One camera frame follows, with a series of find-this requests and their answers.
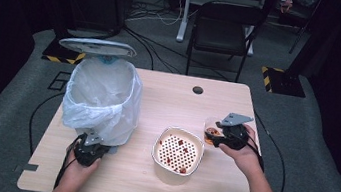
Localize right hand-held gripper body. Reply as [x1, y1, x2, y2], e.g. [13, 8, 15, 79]
[212, 111, 255, 153]

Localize person's left hand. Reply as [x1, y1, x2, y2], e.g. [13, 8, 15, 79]
[59, 149, 104, 190]

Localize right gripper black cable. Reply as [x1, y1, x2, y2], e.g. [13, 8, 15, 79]
[235, 135, 270, 192]

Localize person's right hand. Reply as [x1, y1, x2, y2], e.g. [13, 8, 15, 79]
[214, 120, 270, 179]

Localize red food scraps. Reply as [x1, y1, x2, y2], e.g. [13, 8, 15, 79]
[154, 136, 193, 175]

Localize white grey pedal trash bin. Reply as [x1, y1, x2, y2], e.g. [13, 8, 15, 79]
[43, 33, 150, 158]

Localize black folding chair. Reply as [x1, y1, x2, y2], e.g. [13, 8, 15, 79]
[182, 0, 269, 87]

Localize cream strainer basket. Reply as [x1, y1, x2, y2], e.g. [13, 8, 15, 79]
[146, 123, 208, 189]

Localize clear plastic cup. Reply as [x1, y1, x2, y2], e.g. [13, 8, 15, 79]
[200, 115, 227, 148]

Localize striped black stand base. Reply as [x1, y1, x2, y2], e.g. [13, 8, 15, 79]
[258, 65, 310, 99]
[40, 35, 94, 68]

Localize white metal desk frame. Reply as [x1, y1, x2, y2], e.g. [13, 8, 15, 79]
[174, 0, 270, 58]

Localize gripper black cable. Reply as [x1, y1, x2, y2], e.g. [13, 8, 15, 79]
[53, 132, 85, 192]
[235, 135, 270, 192]

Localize white plastic bin bag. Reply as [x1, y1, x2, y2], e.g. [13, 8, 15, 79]
[56, 50, 148, 152]

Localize black table cable hole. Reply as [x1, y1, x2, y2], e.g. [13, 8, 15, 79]
[191, 85, 205, 96]

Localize black floor cable bundle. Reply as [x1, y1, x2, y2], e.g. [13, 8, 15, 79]
[117, 25, 236, 83]

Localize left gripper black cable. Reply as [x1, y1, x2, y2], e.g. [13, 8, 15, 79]
[53, 132, 85, 192]

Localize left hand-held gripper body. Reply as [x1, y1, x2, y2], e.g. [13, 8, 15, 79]
[71, 128, 111, 170]

